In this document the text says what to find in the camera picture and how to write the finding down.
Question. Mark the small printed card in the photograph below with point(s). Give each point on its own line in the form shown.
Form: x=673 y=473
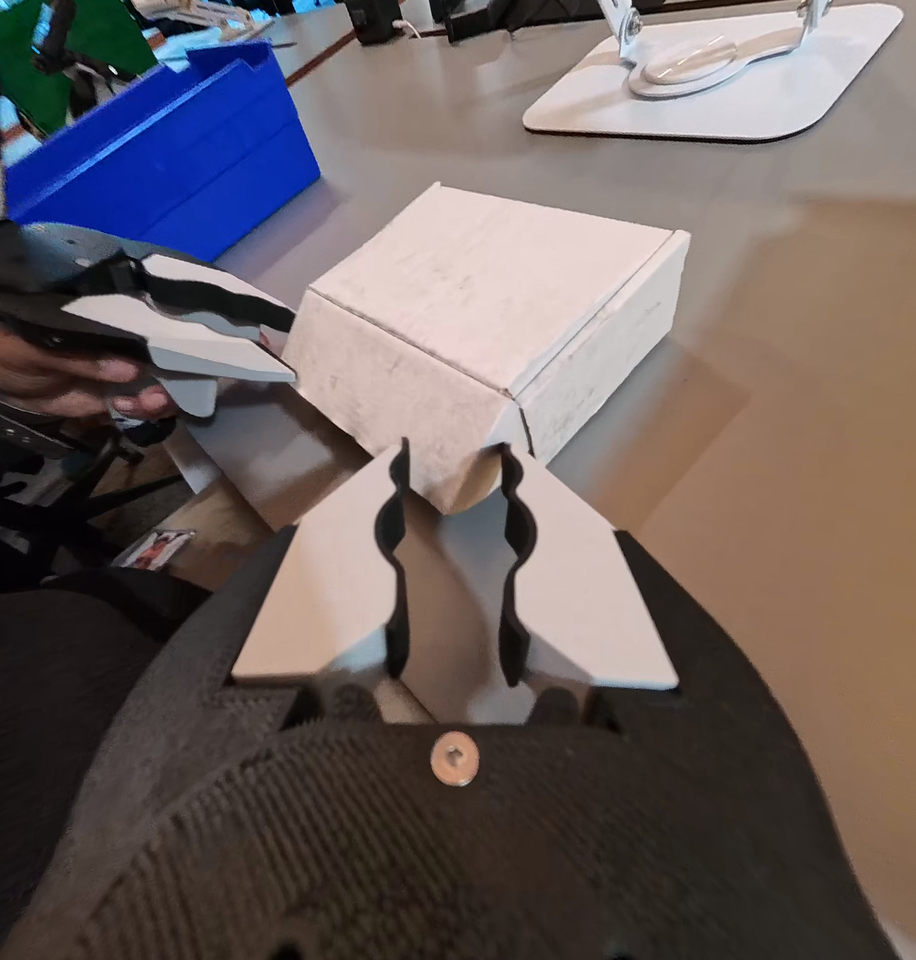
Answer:
x=154 y=549

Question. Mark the black office chair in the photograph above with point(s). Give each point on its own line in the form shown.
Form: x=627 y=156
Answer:
x=7 y=525

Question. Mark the blue plastic bin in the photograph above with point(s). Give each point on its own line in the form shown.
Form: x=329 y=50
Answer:
x=165 y=165

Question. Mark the person's left hand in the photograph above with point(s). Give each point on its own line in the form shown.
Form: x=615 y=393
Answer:
x=45 y=375

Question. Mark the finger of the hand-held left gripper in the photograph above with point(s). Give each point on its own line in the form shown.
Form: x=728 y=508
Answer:
x=202 y=352
x=195 y=271

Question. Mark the black electronic device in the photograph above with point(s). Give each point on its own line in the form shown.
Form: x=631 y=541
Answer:
x=473 y=19
x=375 y=22

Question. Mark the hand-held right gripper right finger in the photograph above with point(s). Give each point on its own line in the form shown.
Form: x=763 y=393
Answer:
x=593 y=600

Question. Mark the white cardboard mailer box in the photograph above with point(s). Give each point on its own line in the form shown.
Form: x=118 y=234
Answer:
x=488 y=277

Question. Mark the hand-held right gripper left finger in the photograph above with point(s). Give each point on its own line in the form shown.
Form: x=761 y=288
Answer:
x=315 y=592

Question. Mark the white document stand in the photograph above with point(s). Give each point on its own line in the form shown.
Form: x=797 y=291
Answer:
x=728 y=120

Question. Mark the person's black knitted sweater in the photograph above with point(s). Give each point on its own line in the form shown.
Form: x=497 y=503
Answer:
x=52 y=712

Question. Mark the green panel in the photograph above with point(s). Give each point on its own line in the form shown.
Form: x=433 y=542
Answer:
x=15 y=45

